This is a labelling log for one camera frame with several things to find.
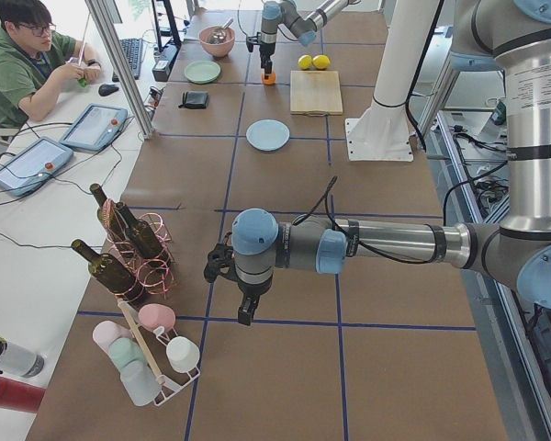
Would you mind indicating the black keyboard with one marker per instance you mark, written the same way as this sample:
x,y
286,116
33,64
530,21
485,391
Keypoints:
x,y
133,49

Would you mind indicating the lower yellow lemon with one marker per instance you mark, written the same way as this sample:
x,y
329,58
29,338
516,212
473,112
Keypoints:
x,y
305,62

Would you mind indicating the orange mandarin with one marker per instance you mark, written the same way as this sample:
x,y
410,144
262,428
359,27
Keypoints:
x,y
269,79

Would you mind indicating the person in green hoodie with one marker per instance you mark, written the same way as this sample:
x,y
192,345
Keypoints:
x,y
36,61

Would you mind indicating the light blue plate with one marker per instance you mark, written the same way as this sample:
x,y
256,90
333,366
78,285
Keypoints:
x,y
267,135

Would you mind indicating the upper yellow lemon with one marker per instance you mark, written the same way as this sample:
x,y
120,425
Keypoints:
x,y
321,62

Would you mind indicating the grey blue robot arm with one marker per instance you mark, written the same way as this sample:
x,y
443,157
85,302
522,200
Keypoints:
x,y
511,36

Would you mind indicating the yellow lemon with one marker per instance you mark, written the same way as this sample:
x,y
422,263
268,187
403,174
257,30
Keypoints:
x,y
305,62
321,62

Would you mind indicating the aluminium frame post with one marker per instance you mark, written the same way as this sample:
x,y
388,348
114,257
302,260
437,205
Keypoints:
x,y
109,36

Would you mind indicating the pale pink cup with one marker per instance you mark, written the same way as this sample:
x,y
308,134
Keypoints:
x,y
107,332

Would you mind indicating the near blue teach pendant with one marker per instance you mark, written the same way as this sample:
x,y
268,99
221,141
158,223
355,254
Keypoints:
x,y
31,168

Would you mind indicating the white cup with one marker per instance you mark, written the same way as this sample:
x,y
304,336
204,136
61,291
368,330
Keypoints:
x,y
183,354

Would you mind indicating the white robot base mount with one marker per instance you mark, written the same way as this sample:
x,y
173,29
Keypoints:
x,y
382,132

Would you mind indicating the bamboo cutting board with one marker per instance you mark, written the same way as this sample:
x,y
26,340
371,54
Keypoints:
x,y
315,93

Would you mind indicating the metal ladle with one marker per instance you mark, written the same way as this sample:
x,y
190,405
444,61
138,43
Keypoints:
x,y
219,34

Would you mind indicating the grey water bottle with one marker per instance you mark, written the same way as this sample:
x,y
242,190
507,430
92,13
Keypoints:
x,y
19,361

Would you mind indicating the light green plate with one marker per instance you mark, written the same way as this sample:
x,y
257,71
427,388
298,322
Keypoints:
x,y
202,72

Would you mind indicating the grey folded cloth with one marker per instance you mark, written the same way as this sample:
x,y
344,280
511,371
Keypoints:
x,y
194,100

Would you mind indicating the far blue teach pendant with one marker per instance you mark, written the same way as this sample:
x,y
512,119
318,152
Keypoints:
x,y
95,128

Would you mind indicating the dark green wine bottle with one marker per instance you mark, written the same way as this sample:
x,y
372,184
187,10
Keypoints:
x,y
112,274

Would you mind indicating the pale blue cup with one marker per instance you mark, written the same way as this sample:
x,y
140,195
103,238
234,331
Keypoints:
x,y
140,383

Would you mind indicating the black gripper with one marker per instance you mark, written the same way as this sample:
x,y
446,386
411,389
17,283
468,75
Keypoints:
x,y
252,292

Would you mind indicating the red cylinder bottle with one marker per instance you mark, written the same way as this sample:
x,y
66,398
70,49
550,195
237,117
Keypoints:
x,y
19,396

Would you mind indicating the black computer mouse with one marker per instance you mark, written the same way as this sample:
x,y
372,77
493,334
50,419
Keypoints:
x,y
107,89

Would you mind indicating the copper wire bottle rack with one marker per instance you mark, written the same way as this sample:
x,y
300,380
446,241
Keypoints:
x,y
156,279

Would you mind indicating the white cup rack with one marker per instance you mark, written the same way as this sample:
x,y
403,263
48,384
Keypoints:
x,y
153,345

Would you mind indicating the blue teach pendant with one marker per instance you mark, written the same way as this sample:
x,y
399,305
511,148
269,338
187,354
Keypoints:
x,y
31,168
95,128

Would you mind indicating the pink bowl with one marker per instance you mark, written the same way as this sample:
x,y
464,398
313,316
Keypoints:
x,y
219,48

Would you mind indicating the pale green cup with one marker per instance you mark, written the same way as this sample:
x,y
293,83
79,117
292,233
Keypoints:
x,y
123,351

